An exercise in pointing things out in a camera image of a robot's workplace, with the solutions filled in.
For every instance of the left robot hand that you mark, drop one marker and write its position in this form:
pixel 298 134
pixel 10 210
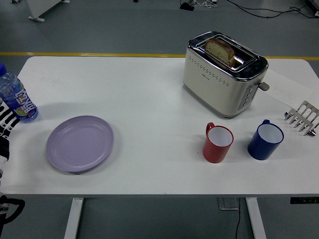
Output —
pixel 5 147

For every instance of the white furniture base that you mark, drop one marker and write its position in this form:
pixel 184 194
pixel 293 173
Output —
pixel 40 8

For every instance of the black device on floor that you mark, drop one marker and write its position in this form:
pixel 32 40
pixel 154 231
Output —
pixel 187 6

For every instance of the cream and chrome toaster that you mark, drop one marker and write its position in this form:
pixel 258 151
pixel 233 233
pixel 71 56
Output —
pixel 219 84

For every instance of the white table leg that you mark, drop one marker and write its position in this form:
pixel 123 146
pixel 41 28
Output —
pixel 73 219
pixel 255 219

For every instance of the blue drink bottle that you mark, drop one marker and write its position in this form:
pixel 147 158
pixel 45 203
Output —
pixel 17 99

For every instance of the grey box under table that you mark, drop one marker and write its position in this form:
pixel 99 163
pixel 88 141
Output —
pixel 228 203

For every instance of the brown bread slice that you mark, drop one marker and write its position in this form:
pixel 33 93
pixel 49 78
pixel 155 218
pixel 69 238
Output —
pixel 220 51

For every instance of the blue mug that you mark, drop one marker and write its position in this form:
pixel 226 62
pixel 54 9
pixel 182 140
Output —
pixel 265 142

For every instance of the black table control panel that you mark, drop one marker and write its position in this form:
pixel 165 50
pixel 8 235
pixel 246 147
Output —
pixel 304 200

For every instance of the purple plastic plate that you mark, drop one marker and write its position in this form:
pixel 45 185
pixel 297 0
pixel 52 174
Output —
pixel 79 144

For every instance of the metal toast rack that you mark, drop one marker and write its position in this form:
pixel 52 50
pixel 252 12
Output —
pixel 305 117

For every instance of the white paper sheet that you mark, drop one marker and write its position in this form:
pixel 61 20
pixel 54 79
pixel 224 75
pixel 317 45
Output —
pixel 289 87

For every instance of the red mug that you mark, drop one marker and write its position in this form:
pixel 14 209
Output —
pixel 217 145

